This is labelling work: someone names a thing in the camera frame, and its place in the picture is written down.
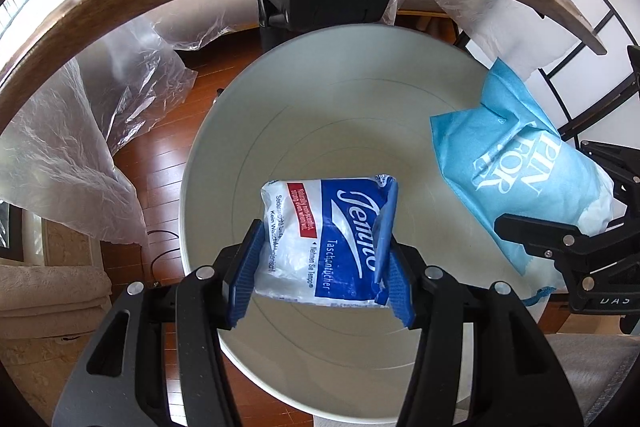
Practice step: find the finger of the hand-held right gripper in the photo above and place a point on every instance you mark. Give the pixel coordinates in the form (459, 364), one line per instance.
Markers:
(540, 239)
(622, 167)

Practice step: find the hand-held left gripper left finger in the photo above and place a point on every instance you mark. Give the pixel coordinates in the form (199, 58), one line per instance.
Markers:
(245, 277)

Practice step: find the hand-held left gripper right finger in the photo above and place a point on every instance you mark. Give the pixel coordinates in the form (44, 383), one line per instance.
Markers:
(400, 292)

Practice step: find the light blue paper bag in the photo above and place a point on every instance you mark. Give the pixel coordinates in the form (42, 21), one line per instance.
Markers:
(510, 167)

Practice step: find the white blue tissue packet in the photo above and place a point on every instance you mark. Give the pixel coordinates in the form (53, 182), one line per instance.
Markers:
(325, 247)

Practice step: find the white round waste bin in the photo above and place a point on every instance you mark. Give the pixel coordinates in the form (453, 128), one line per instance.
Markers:
(350, 132)

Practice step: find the grey cloth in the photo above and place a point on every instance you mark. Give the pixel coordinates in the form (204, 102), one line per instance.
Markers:
(600, 377)

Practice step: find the beige sofa cushion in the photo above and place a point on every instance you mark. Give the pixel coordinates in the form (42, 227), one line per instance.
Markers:
(50, 292)

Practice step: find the wooden table with plastic cover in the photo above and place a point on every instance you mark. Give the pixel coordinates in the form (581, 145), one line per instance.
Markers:
(60, 147)

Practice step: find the black table base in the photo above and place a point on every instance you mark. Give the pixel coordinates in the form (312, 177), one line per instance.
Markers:
(325, 2)

